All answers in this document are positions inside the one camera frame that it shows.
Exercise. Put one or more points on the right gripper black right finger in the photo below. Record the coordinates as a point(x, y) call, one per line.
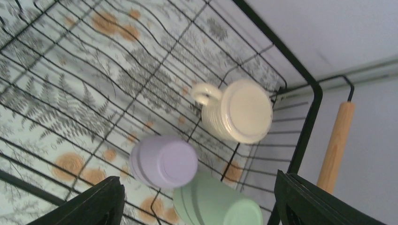
point(299, 202)

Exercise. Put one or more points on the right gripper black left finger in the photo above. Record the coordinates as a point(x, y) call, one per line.
point(102, 204)

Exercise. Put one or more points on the lilac plastic cup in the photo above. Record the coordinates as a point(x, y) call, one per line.
point(163, 161)

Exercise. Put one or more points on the mint green plastic cup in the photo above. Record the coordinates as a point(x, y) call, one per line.
point(207, 201)

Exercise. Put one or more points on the cream ribbed mug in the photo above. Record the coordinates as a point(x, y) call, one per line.
point(240, 112)

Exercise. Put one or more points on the right wooden rack handle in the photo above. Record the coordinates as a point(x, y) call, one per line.
point(336, 146)

